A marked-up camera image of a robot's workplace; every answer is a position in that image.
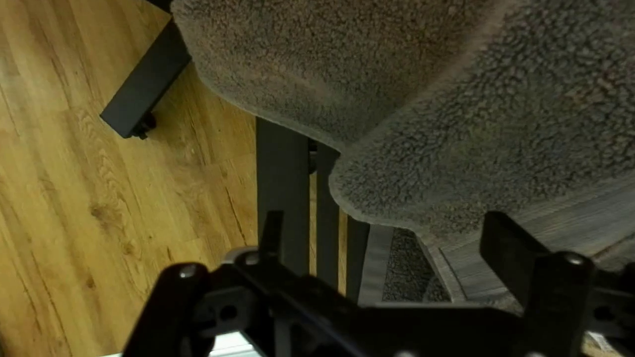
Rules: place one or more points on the grey towel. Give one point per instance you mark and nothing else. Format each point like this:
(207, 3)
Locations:
(430, 100)

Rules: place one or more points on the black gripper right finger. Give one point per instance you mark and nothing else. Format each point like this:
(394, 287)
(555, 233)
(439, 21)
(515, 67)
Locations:
(549, 285)

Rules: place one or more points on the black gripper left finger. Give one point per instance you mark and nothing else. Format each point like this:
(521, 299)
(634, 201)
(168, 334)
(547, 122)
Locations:
(219, 299)

